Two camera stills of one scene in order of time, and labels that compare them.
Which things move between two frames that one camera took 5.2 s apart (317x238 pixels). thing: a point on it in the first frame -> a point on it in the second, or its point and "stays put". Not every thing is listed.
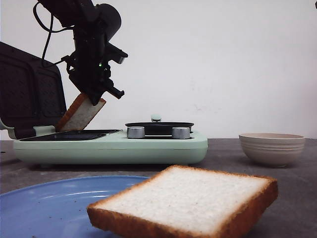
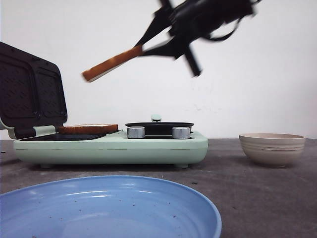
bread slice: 79,115 -> 87,129
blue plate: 58,208 stays put
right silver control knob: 181,133 stays put
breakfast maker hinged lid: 32,91 stays put
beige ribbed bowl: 272,149 stays put
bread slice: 182,202 -> 103,69
